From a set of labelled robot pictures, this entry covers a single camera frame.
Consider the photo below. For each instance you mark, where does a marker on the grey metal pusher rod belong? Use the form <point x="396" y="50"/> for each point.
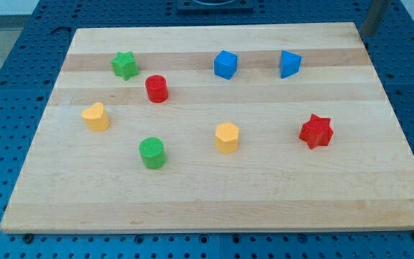
<point x="375" y="14"/>

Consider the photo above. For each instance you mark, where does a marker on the yellow heart block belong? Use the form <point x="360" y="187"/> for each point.
<point x="96" y="117"/>

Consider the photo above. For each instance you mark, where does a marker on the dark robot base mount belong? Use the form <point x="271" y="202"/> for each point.
<point x="214" y="5"/>

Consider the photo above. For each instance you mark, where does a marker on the blue triangular prism block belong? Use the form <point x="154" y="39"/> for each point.
<point x="289" y="64"/>

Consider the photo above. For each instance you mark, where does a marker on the green star block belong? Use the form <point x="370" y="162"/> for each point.
<point x="124" y="65"/>

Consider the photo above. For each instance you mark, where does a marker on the yellow hexagon block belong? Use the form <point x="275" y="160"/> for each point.
<point x="227" y="137"/>

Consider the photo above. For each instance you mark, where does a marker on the red cylinder block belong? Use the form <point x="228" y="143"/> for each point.
<point x="156" y="87"/>

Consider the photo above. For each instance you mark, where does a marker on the red star block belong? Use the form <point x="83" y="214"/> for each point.
<point x="317" y="131"/>

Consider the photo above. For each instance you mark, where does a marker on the wooden board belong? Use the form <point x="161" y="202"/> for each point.
<point x="78" y="181"/>

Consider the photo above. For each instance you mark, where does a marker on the blue cube block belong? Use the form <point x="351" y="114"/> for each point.
<point x="225" y="64"/>

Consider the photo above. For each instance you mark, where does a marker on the green cylinder block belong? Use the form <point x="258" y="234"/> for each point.
<point x="152" y="152"/>

